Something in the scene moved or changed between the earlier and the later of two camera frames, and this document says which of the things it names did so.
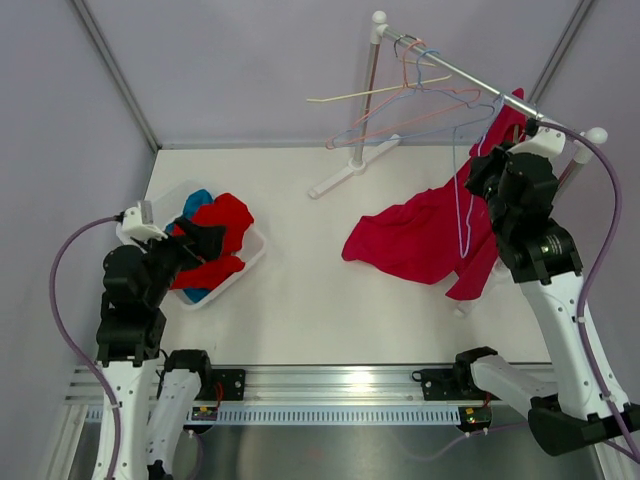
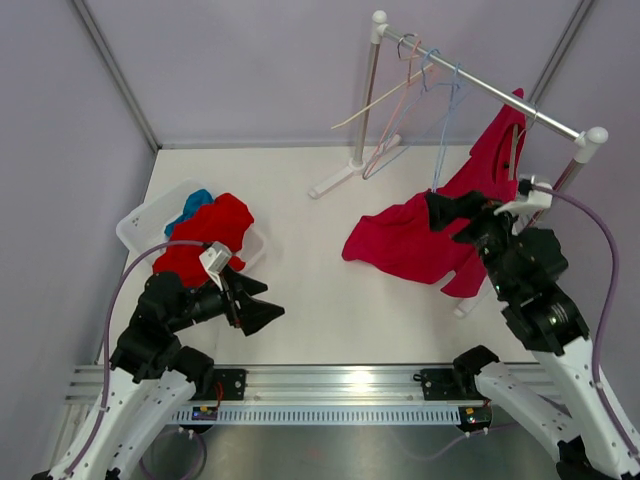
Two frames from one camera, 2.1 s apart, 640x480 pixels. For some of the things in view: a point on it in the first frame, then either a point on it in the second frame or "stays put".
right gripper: [495, 160] to [443, 209]
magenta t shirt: [442, 231] stays put
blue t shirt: [193, 201] stays put
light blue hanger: [462, 250] to [447, 129]
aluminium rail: [281, 384] stays put
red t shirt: [217, 210] stays put
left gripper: [200, 242] to [252, 313]
